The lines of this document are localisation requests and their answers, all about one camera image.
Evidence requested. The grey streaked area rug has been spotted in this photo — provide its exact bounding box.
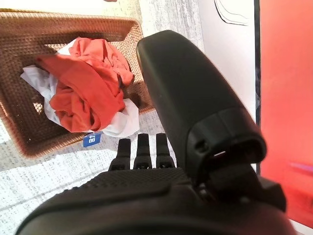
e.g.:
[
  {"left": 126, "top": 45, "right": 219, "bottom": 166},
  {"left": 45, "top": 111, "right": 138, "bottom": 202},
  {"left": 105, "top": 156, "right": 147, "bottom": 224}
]
[{"left": 0, "top": 0, "right": 205, "bottom": 221}]

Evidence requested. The red garment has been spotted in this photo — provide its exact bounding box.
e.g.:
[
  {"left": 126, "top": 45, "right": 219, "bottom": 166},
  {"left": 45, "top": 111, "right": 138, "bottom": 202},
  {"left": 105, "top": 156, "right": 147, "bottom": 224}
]
[{"left": 36, "top": 36, "right": 135, "bottom": 134}]

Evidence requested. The white oval floor mat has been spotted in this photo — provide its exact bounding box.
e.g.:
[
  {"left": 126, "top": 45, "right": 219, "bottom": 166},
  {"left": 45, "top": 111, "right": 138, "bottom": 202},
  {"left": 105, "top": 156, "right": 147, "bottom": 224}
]
[{"left": 213, "top": 0, "right": 250, "bottom": 26}]

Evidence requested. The blue basket tag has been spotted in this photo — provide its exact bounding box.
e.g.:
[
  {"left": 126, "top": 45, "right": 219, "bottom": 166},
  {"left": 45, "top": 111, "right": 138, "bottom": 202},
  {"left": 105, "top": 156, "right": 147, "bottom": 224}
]
[{"left": 82, "top": 131, "right": 104, "bottom": 148}]

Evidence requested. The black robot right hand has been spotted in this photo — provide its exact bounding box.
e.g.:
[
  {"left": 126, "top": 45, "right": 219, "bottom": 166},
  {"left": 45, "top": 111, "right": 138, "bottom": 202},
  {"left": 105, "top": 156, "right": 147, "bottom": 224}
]
[{"left": 16, "top": 29, "right": 294, "bottom": 235}]

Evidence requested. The black baseboard strip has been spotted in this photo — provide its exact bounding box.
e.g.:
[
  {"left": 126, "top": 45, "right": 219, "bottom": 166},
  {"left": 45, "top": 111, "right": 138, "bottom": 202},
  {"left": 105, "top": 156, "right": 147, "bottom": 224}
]
[{"left": 253, "top": 0, "right": 262, "bottom": 173}]

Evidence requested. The brown woven laundry basket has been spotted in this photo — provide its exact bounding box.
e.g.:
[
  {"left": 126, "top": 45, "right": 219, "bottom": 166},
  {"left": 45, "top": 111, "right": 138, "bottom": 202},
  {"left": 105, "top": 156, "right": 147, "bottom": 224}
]
[{"left": 0, "top": 8, "right": 155, "bottom": 159}]

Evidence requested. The white garment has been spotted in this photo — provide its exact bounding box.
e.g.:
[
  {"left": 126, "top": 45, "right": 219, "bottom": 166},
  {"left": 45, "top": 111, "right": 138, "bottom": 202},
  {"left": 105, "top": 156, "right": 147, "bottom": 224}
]
[{"left": 20, "top": 40, "right": 141, "bottom": 138}]

